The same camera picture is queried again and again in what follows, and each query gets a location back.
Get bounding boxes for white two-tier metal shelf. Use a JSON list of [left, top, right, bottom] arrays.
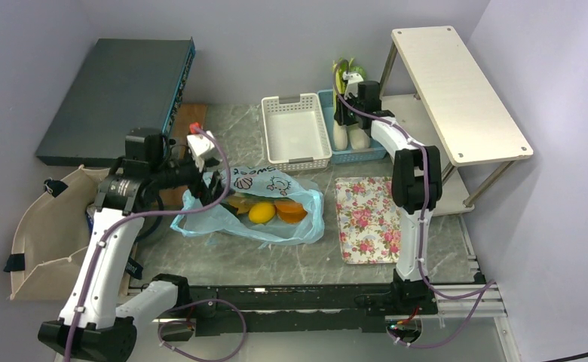
[[381, 26, 534, 216]]

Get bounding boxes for dark grey flat equipment box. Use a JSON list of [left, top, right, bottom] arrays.
[[35, 38, 195, 167]]

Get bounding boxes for green napa cabbage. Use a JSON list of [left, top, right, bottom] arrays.
[[347, 57, 370, 150]]

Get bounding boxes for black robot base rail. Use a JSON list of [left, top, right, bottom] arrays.
[[161, 278, 438, 336]]

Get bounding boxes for wooden board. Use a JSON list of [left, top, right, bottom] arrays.
[[160, 103, 208, 210]]

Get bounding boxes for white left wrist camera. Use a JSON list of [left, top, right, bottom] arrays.
[[186, 123, 220, 171]]

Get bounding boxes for orange pumpkin slice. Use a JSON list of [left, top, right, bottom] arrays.
[[274, 200, 308, 224]]

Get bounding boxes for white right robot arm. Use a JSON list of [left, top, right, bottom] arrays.
[[333, 81, 443, 313]]

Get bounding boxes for yellow lemon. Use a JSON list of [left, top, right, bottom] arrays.
[[248, 201, 276, 224]]

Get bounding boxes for floral pattern tray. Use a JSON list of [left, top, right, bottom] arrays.
[[335, 176, 401, 265]]

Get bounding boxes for light blue printed grocery bag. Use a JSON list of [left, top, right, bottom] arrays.
[[171, 166, 325, 247]]

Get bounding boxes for white perforated plastic basket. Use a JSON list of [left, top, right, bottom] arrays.
[[261, 93, 332, 172]]

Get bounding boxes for brown potato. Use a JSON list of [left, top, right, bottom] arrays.
[[225, 195, 255, 215]]

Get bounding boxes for beige canvas tote bag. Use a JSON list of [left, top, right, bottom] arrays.
[[4, 166, 109, 302]]

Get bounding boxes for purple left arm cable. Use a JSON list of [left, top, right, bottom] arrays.
[[63, 127, 247, 362]]

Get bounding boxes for blue perforated plastic basket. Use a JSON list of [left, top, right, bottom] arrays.
[[317, 90, 387, 164]]

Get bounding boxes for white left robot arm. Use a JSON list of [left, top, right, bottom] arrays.
[[38, 125, 231, 361]]

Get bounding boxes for green celery stalks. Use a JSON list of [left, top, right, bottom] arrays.
[[332, 58, 348, 151]]

